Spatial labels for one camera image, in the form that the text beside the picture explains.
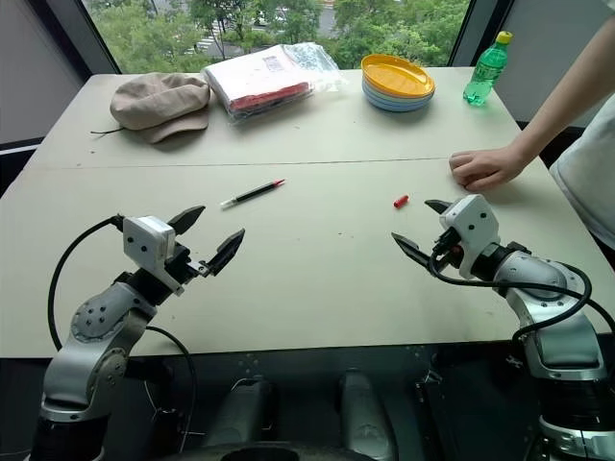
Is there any dark window frame bar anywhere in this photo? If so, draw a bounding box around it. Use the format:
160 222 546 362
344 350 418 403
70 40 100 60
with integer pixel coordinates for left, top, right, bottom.
446 0 482 68
45 0 122 76

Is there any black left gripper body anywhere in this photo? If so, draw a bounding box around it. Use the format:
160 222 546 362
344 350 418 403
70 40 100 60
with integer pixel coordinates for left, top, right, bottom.
163 242 213 290

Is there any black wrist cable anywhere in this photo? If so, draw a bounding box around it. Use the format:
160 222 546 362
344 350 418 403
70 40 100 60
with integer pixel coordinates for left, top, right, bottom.
428 249 615 348
46 214 127 352

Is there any black pen with red tip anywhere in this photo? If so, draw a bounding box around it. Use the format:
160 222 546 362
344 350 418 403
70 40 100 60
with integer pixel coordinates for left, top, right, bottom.
220 179 286 210

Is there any green plastic bottle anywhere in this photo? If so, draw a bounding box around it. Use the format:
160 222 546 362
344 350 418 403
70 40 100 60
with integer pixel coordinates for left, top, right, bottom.
462 30 515 109

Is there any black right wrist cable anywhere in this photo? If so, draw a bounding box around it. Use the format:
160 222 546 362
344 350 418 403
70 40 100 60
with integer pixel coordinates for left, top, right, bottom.
428 249 615 348

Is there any pale blue plastic plate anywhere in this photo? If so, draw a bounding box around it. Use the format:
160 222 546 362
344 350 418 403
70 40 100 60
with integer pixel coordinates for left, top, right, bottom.
360 79 436 104
363 93 433 113
361 88 435 109

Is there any dark rounded grey shape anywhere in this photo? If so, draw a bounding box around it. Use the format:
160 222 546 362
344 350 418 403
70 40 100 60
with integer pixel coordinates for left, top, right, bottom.
204 376 276 450

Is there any person's bare hand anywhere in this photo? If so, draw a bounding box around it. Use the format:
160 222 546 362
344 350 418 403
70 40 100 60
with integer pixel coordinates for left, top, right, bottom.
449 142 526 191

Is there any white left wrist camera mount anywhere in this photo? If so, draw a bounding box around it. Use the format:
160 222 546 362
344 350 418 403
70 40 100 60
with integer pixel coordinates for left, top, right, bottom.
121 215 186 296

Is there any beige newsboy hat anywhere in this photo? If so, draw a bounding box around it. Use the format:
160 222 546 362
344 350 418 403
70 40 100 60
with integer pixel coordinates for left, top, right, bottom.
89 71 212 145

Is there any person's white shirt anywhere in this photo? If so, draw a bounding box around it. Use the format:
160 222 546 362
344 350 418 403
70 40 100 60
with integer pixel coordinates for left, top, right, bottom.
549 99 615 254

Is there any thin black cable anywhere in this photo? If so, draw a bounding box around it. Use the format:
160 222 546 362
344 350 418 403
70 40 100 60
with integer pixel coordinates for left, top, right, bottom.
143 325 199 448

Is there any clear bag of folded cloths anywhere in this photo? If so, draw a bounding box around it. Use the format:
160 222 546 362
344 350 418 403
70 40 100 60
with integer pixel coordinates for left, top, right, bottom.
200 41 350 128

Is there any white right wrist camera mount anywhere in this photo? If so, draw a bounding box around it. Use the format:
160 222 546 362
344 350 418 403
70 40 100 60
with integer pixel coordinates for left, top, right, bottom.
438 193 502 280

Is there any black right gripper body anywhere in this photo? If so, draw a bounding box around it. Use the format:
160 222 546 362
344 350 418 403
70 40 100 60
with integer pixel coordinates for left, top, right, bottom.
430 227 464 274

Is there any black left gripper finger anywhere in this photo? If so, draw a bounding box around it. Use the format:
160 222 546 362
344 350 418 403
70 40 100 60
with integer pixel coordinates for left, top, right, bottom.
166 205 208 237
199 228 247 278

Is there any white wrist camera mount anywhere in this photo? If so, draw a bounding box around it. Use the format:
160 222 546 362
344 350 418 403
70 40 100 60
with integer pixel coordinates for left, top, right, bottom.
121 215 186 296
438 193 502 280

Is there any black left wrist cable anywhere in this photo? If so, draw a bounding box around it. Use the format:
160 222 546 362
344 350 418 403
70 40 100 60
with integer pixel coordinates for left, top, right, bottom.
46 214 127 352

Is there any yellow plastic plate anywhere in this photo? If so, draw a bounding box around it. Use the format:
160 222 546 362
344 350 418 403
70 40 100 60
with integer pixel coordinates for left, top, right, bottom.
360 53 436 98

